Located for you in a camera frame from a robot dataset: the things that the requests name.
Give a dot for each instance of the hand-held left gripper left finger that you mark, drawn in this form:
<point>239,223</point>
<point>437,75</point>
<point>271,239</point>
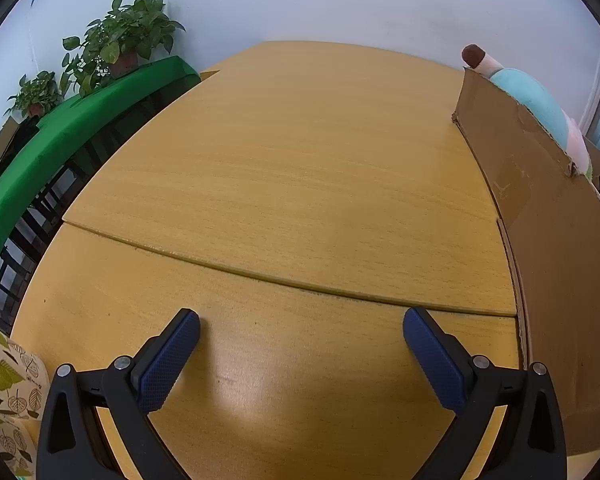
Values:
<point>167,365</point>

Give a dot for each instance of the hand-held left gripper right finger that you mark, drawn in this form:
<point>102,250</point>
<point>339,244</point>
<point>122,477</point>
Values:
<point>432,360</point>

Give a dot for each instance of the wooden desktop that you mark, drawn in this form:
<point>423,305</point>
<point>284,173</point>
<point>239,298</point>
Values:
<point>280,185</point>

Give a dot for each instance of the leaf printed cloth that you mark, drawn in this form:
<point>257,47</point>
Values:
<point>10,395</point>

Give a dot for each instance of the black metal rack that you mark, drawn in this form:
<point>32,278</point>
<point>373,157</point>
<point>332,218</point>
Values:
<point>40,205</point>

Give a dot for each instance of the small brown cardboard box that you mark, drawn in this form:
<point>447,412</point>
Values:
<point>2,142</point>

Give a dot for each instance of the teal and pink plush pig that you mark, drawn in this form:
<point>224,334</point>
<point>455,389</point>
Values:
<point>530,95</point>

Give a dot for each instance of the small potted green plant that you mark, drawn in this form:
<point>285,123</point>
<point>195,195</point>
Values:
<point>35,91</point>

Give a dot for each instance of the large potted green plant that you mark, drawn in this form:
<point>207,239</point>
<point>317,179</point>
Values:
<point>130,25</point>

